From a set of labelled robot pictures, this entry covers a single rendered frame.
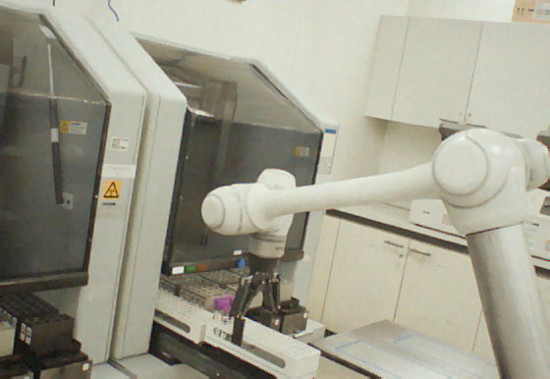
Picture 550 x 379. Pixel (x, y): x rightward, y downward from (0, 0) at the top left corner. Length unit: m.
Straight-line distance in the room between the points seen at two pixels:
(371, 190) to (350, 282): 2.83
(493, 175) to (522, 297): 0.21
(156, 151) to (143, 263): 0.29
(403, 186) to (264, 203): 0.30
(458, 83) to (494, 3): 0.68
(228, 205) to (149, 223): 0.36
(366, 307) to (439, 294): 0.51
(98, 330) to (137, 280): 0.16
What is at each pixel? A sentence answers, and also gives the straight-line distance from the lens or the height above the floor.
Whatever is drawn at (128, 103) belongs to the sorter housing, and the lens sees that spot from 1.57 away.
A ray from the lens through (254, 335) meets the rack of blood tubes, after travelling 1.63.
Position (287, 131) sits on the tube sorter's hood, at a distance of 1.99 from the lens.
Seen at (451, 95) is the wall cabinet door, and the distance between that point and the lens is 4.19.
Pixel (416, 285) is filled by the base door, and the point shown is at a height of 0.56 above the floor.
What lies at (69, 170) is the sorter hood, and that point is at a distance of 1.49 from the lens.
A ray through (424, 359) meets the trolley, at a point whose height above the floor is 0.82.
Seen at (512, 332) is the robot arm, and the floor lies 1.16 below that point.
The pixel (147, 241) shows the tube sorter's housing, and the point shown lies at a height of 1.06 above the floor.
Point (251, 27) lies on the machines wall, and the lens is 3.49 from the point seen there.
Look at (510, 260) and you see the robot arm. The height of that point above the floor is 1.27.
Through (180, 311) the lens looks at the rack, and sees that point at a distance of 1.79.
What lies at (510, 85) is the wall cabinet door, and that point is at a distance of 4.07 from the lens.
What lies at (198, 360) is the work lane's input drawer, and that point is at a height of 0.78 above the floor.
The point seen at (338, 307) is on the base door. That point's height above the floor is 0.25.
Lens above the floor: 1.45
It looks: 6 degrees down
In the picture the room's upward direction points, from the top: 10 degrees clockwise
